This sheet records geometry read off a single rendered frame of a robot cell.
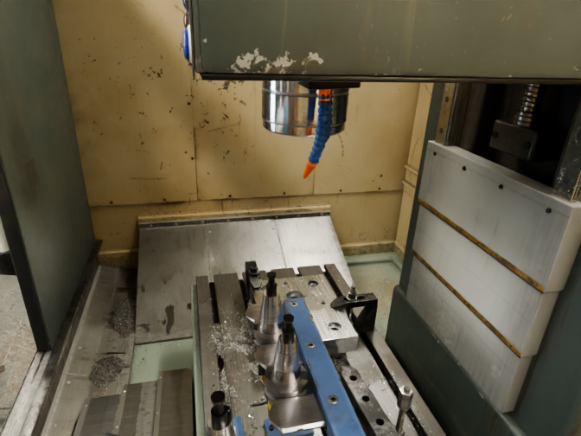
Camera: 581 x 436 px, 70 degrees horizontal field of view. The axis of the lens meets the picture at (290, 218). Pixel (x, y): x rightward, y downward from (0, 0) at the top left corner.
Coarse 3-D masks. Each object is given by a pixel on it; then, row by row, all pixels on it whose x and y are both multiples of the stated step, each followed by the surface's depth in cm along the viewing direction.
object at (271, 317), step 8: (264, 296) 66; (272, 296) 65; (264, 304) 66; (272, 304) 65; (280, 304) 67; (264, 312) 66; (272, 312) 66; (280, 312) 67; (264, 320) 67; (272, 320) 66; (280, 320) 67; (264, 328) 67; (272, 328) 67; (280, 328) 67
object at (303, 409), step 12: (300, 396) 57; (312, 396) 57; (276, 408) 55; (288, 408) 55; (300, 408) 55; (312, 408) 55; (276, 420) 53; (288, 420) 53; (300, 420) 53; (312, 420) 54; (324, 420) 54; (288, 432) 52
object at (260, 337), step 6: (258, 318) 71; (258, 324) 69; (258, 330) 68; (258, 336) 67; (264, 336) 67; (270, 336) 67; (276, 336) 67; (258, 342) 68; (264, 342) 67; (270, 342) 66; (276, 342) 67
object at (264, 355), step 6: (264, 348) 65; (270, 348) 65; (258, 354) 64; (264, 354) 64; (270, 354) 64; (300, 354) 64; (258, 360) 63; (264, 360) 63; (270, 360) 63; (300, 360) 63; (264, 366) 62
